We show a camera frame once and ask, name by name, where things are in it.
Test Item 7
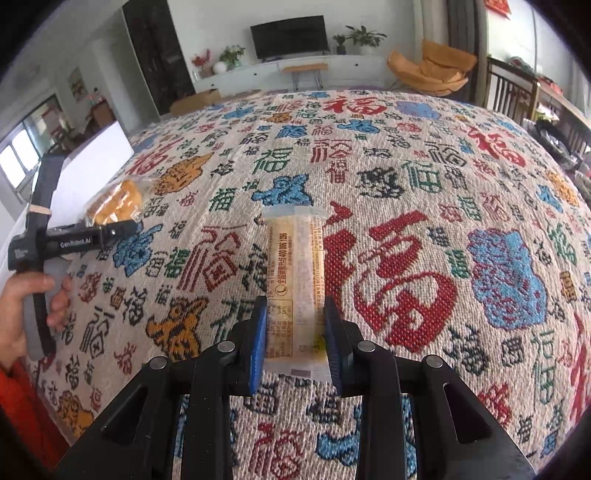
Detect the dark wooden chair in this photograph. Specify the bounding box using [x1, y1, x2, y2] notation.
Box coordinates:
[485, 58, 541, 121]

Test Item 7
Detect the person's orange clothing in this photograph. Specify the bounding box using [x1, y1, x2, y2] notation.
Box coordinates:
[0, 360, 70, 467]

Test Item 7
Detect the large green potted plant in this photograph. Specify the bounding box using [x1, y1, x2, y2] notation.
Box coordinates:
[345, 25, 387, 56]

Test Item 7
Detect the white cardboard box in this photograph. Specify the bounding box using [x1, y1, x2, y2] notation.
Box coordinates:
[46, 122, 136, 232]

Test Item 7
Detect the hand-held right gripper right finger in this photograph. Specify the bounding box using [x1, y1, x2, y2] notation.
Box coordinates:
[323, 295, 539, 480]

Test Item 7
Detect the wooden stool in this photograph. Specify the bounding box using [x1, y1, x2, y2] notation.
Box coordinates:
[281, 65, 329, 90]

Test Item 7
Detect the white television cabinet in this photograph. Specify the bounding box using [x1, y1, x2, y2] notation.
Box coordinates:
[194, 54, 386, 95]

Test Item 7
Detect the bagged sliced bread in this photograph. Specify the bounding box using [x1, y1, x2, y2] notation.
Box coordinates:
[85, 178, 155, 227]

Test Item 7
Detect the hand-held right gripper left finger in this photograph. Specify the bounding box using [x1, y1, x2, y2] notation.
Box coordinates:
[55, 295, 269, 480]

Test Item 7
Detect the wooden side desk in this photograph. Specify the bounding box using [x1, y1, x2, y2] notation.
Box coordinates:
[536, 78, 591, 153]

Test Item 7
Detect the red flower arrangement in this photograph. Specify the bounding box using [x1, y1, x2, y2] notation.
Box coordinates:
[191, 50, 212, 78]

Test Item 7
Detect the black television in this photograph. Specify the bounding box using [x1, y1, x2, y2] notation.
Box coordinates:
[250, 15, 329, 61]

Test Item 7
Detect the person's left hand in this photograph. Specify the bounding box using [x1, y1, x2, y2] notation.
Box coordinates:
[0, 274, 75, 370]

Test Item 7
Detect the framed wall painting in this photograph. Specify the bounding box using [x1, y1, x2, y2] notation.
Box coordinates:
[68, 68, 88, 101]

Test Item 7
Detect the orange lounge chair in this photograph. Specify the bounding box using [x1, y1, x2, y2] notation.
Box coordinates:
[387, 39, 478, 97]

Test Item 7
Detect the red wall hanging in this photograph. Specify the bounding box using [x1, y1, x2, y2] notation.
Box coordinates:
[482, 0, 513, 19]

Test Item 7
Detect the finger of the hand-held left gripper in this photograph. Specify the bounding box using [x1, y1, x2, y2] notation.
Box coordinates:
[99, 220, 141, 238]

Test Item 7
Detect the brown cardboard box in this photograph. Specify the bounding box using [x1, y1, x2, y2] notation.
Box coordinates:
[170, 89, 222, 116]

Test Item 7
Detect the dark display cabinet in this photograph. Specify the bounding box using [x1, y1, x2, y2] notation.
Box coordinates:
[122, 0, 197, 116]

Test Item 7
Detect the leafy green potted plant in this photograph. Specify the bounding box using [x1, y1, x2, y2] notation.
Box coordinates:
[219, 45, 245, 71]

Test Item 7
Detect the grey curtain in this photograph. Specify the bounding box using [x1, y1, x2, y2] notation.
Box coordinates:
[445, 0, 488, 54]

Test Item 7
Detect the beige snack packet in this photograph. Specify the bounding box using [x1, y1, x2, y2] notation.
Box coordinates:
[260, 205, 334, 384]

